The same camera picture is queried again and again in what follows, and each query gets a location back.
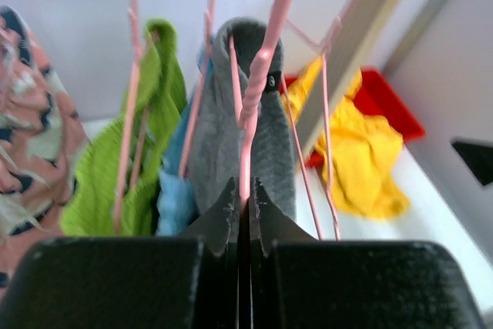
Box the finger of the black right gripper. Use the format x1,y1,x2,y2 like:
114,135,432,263
451,138,493,186

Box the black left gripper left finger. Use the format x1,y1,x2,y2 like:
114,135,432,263
1,178,240,328

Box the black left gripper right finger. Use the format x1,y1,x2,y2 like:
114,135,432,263
249,180,485,328

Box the yellow shorts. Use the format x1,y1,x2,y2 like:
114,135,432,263
280,57,411,222

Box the grey shorts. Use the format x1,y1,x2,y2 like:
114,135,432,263
188,17,296,219

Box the pink hanger of grey shorts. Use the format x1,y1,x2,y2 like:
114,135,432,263
236,0,292,205

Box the pink wire hanger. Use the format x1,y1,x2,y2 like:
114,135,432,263
281,0,359,240

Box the light blue shorts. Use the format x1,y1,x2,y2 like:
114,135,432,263
153,39,216,237

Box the lime green shorts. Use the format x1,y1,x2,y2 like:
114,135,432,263
60,18,187,237

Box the pink shark print shorts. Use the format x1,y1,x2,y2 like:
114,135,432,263
1,6,88,290

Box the pink hanger of blue shorts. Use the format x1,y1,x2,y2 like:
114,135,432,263
179,0,216,178

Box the pink hanger of green shorts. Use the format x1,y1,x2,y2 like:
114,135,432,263
113,0,143,235

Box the red plastic tray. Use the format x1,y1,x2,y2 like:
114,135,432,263
280,66,427,168

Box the wooden clothes rack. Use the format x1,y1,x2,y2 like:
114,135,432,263
130,0,424,159

